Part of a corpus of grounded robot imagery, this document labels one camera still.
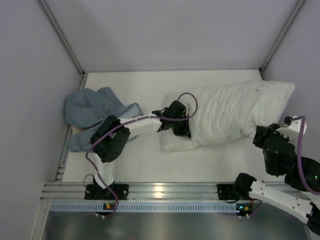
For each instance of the left aluminium frame post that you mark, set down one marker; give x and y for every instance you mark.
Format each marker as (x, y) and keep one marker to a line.
(57, 176)

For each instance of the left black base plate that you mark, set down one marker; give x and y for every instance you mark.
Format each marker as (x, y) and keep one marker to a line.
(117, 191)

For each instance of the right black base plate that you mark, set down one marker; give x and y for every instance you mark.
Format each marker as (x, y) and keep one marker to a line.
(226, 192)

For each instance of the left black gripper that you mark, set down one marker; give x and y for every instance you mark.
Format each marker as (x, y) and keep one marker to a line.
(182, 127)

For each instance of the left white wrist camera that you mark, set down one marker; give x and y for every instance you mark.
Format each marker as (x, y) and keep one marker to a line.
(187, 105)

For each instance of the aluminium mounting rail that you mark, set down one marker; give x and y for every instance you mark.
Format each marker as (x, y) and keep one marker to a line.
(137, 191)

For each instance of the blue pillowcase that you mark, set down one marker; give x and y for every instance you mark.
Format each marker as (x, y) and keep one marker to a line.
(86, 110)

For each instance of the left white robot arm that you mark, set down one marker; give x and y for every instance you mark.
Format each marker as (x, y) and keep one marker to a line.
(110, 139)

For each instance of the slotted grey cable duct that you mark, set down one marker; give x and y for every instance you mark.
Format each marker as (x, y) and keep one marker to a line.
(150, 207)

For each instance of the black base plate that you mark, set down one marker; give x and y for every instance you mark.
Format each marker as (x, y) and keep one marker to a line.
(117, 191)
(226, 192)

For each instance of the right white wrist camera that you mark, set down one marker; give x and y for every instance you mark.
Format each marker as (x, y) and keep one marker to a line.
(294, 127)

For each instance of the white pillow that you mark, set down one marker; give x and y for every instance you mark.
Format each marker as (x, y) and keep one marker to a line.
(227, 113)

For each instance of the right aluminium frame post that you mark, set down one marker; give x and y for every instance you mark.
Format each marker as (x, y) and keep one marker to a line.
(293, 14)

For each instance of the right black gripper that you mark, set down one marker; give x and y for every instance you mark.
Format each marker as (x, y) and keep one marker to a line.
(260, 136)

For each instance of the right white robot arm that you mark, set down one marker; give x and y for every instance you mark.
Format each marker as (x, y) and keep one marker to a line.
(303, 175)

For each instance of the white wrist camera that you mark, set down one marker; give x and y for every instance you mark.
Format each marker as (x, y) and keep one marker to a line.
(294, 127)
(187, 105)

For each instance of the aluminium frame post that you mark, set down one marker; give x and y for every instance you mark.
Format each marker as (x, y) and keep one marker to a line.
(293, 14)
(57, 176)

